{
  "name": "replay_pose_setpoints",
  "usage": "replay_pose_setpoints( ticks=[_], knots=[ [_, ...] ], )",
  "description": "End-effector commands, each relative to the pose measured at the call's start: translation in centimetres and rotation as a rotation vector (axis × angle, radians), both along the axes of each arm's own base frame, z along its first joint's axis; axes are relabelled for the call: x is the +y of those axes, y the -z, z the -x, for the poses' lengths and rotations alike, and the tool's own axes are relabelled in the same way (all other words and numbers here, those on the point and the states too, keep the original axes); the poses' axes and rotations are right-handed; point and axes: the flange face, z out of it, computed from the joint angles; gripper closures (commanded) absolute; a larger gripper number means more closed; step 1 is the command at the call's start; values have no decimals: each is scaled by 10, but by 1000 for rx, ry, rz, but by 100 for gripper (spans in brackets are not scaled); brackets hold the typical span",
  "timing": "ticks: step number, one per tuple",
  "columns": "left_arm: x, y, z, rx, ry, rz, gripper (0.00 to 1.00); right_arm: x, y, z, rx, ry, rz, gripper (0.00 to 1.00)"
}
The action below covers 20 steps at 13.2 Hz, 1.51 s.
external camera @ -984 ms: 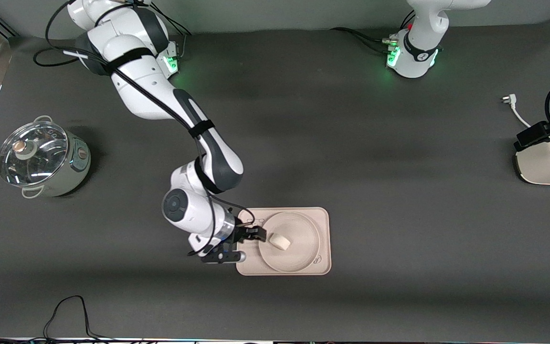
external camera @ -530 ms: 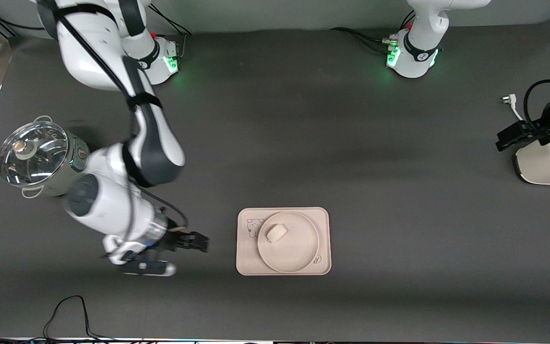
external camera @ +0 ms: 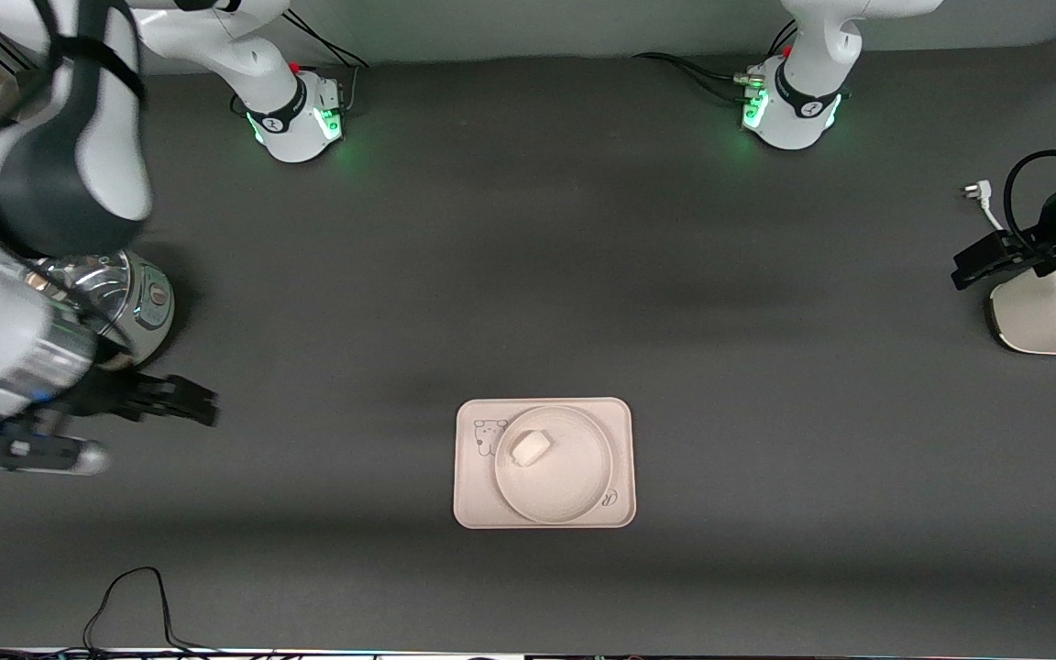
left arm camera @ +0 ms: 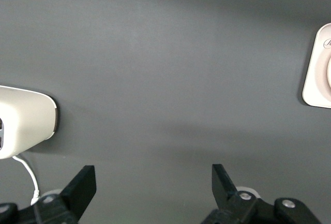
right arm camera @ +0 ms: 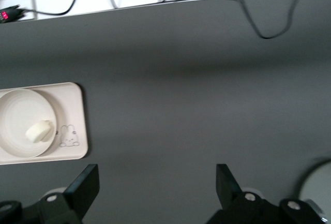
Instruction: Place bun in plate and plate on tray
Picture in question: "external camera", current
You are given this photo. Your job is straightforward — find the small white bun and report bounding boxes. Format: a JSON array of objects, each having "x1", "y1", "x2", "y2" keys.
[{"x1": 511, "y1": 430, "x2": 556, "y2": 469}]

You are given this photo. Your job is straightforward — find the round cream plate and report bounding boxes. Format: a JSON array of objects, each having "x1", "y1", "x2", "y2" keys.
[{"x1": 494, "y1": 405, "x2": 615, "y2": 526}]

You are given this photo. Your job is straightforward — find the cream rectangular rabbit tray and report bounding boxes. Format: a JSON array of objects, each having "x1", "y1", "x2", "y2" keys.
[{"x1": 453, "y1": 397, "x2": 637, "y2": 530}]

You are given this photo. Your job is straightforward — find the white beige kitchen appliance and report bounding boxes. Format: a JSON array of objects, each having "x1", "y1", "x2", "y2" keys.
[{"x1": 986, "y1": 264, "x2": 1056, "y2": 357}]

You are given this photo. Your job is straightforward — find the pale green electric pot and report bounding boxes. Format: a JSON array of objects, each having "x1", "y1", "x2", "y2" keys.
[{"x1": 28, "y1": 249, "x2": 177, "y2": 369}]

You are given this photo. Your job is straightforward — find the glass pot lid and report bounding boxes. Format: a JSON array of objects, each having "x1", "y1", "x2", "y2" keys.
[{"x1": 28, "y1": 249, "x2": 134, "y2": 326}]

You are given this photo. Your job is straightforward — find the dark grey table mat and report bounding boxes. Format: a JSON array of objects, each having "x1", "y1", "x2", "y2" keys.
[{"x1": 0, "y1": 32, "x2": 1056, "y2": 657}]

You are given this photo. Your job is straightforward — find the white power plug cord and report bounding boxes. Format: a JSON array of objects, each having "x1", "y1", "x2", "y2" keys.
[{"x1": 961, "y1": 181, "x2": 1007, "y2": 232}]

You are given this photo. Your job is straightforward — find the thin black table cable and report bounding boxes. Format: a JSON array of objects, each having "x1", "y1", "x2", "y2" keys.
[{"x1": 0, "y1": 566, "x2": 277, "y2": 657}]

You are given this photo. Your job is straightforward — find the black left arm base cables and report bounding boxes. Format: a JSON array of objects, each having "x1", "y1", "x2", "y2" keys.
[{"x1": 632, "y1": 16, "x2": 802, "y2": 107}]

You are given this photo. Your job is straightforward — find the black arm base cables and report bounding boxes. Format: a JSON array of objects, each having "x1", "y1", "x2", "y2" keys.
[
  {"x1": 231, "y1": 7, "x2": 373, "y2": 118},
  {"x1": 632, "y1": 16, "x2": 802, "y2": 107}
]

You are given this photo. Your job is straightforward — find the black right arm base cables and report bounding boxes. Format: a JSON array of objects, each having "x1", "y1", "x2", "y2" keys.
[{"x1": 231, "y1": 7, "x2": 373, "y2": 118}]

